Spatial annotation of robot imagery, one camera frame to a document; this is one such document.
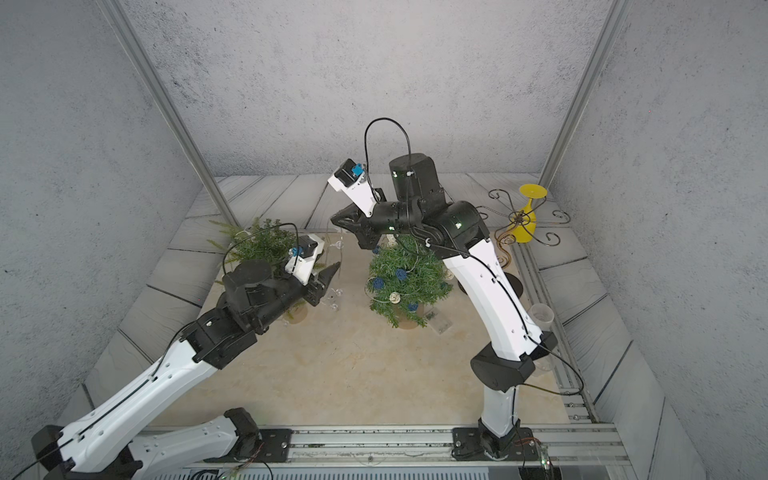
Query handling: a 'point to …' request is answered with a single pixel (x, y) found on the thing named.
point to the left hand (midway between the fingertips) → (333, 258)
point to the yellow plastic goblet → (523, 224)
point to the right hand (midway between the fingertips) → (334, 220)
